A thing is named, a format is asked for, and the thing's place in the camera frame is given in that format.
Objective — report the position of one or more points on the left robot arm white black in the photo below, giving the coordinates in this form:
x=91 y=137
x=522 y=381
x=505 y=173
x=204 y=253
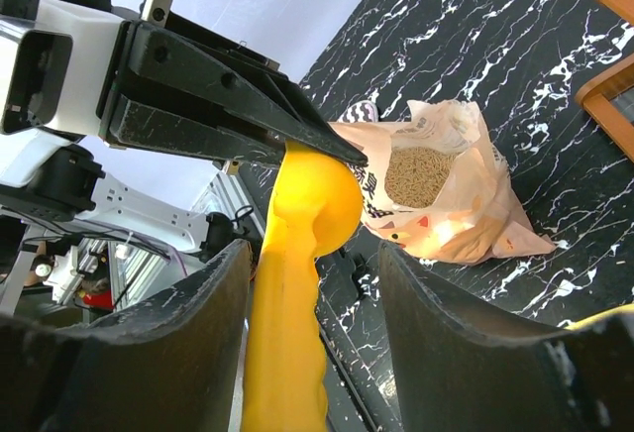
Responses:
x=48 y=177

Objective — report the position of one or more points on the yellow plastic litter scoop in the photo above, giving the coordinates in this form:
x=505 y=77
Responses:
x=314 y=209

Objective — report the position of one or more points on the pink cat litter bag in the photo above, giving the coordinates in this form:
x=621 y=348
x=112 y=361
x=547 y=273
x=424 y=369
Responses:
x=476 y=215

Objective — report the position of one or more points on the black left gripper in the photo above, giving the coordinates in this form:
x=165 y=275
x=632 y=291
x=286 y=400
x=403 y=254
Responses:
x=176 y=88

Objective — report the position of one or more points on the brown cat litter granules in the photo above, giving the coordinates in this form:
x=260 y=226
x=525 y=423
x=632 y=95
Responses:
x=415 y=176

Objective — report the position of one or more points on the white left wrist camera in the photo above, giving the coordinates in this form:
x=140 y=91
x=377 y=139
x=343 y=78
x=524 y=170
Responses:
x=54 y=68

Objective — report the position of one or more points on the yellow litter box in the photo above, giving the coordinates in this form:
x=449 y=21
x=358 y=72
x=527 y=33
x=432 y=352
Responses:
x=601 y=316

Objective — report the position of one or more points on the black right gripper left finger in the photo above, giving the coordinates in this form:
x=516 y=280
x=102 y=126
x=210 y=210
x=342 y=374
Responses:
x=168 y=363

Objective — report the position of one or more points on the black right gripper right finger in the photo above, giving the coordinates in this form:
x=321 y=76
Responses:
x=463 y=364

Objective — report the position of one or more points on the purple wavy striped sponge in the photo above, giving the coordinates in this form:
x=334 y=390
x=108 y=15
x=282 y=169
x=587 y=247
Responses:
x=364 y=111

